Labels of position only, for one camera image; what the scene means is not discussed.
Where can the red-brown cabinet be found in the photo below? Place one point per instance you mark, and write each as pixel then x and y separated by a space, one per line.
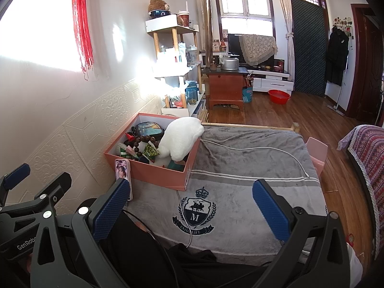
pixel 225 87

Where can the white television stand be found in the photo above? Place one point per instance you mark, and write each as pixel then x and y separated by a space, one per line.
pixel 270 79

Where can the wooden bed frame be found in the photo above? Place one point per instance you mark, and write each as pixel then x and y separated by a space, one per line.
pixel 255 126

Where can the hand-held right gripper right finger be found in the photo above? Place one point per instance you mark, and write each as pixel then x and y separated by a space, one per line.
pixel 270 210

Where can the lace cloth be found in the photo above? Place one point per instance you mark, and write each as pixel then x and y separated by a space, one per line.
pixel 259 46

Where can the window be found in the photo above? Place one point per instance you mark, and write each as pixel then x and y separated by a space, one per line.
pixel 246 0

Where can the patterned purple bed cover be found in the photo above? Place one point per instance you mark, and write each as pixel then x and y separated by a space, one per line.
pixel 366 162

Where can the green pea snack packet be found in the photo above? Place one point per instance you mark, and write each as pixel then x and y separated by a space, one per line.
pixel 151 151

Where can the red tassel hanging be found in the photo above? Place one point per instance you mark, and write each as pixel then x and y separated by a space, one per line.
pixel 81 21

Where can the blue goggles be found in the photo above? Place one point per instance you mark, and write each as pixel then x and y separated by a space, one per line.
pixel 160 13

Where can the teal oval case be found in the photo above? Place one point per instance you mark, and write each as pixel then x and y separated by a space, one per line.
pixel 177 166

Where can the white plush toy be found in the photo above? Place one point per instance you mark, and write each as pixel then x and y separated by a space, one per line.
pixel 180 138

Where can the blue bag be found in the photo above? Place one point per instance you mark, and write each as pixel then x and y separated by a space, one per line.
pixel 247 94

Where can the red basin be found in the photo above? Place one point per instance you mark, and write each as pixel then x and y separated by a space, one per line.
pixel 279 96

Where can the brown wooden door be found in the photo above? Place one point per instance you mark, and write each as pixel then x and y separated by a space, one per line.
pixel 369 66

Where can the blue glass jar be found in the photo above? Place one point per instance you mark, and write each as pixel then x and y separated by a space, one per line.
pixel 191 96

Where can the pink stool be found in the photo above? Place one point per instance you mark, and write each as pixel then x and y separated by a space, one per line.
pixel 316 150

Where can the black jacket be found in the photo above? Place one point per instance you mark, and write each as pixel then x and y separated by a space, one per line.
pixel 337 54

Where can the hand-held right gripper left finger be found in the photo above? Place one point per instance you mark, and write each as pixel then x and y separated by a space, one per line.
pixel 112 204

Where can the smartphone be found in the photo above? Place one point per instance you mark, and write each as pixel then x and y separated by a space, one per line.
pixel 123 171

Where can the pink box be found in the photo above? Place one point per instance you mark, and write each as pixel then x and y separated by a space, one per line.
pixel 156 178

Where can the person's black clothing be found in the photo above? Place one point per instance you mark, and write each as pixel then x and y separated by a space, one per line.
pixel 195 270

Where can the wooden shelf rack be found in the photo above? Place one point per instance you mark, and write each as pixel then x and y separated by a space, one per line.
pixel 174 27

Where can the beige curtain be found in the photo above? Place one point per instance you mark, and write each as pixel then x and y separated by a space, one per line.
pixel 285 21
pixel 205 12

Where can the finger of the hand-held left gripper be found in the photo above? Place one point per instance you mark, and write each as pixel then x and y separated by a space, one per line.
pixel 58 186
pixel 18 171

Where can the oval pouch with teal picture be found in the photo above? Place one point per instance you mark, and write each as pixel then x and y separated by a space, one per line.
pixel 148 129

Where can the grey blanket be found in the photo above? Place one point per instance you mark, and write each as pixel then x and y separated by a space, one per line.
pixel 240 201

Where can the red drink cup with straw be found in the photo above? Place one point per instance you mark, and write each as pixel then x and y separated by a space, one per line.
pixel 183 18

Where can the aluminium kettle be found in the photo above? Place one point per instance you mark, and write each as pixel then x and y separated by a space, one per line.
pixel 230 63

